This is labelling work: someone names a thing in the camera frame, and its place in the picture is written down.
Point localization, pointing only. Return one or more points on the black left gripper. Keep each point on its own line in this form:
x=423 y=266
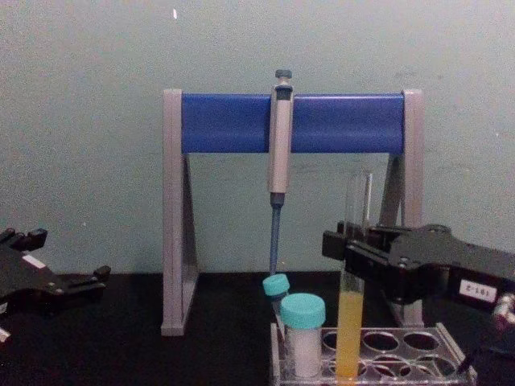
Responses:
x=24 y=281

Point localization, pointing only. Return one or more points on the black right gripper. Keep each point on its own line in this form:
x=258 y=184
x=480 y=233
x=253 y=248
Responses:
x=450 y=265

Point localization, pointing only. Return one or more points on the glass tube with yellow liquid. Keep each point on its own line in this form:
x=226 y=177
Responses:
x=349 y=321

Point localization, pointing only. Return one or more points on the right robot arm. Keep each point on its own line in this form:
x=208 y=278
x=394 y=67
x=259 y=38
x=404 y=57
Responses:
x=506 y=313

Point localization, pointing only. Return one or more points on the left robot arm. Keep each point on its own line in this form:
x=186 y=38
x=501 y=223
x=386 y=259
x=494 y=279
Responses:
x=3 y=333

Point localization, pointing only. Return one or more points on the large tube with teal cap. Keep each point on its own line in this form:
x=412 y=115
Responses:
x=302 y=310

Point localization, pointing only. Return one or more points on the small tube with teal cap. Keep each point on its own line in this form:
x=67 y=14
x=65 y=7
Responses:
x=276 y=286

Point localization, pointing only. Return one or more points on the clear plastic tube rack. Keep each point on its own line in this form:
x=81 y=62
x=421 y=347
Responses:
x=402 y=351

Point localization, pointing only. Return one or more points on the black table cloth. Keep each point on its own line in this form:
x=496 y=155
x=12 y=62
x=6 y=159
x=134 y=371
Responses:
x=120 y=354

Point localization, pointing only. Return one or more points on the grey pipette with blue tip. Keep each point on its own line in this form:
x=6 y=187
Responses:
x=280 y=140

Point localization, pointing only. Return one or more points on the grey pipette stand blue bar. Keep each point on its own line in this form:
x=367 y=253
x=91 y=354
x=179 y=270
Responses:
x=225 y=122

